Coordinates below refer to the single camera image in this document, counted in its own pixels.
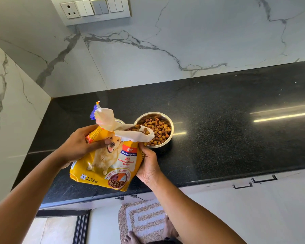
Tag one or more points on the person's left hand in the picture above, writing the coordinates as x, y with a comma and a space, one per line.
81, 144

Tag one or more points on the person's right hand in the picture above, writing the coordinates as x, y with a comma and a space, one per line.
150, 168

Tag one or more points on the yellow dog food bag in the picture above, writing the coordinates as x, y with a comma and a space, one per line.
91, 172

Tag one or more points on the person's right forearm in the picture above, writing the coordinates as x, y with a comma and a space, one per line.
193, 216

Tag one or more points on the person's left forearm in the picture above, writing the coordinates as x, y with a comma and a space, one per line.
20, 205

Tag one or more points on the beige patterned floor mat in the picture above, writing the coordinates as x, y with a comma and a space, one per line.
142, 221

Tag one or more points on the person's right foot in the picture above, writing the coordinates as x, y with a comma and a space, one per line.
170, 226

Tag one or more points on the person's foot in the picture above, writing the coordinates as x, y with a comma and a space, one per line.
132, 238
170, 226

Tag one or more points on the person's left foot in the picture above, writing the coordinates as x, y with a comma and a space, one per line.
132, 238

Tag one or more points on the person's right leg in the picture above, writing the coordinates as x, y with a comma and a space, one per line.
172, 240

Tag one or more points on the white base cabinet door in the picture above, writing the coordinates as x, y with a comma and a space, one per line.
91, 205

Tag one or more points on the white base drawer unit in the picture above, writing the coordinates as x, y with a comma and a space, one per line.
294, 180

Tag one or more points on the white switch panel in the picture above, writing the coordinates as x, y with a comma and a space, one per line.
66, 20

